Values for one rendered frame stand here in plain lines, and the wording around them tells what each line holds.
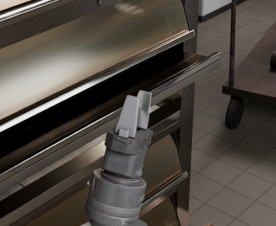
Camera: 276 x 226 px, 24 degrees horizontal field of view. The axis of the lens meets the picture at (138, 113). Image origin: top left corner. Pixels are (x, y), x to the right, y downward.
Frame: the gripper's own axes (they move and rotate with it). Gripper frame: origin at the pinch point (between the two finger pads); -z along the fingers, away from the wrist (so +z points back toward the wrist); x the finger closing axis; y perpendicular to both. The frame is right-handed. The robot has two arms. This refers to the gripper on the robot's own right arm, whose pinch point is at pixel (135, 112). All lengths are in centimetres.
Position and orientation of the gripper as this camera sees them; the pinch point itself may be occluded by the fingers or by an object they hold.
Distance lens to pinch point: 103.4
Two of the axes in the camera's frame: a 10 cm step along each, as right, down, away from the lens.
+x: -2.3, 1.3, -9.6
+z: -2.3, 9.6, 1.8
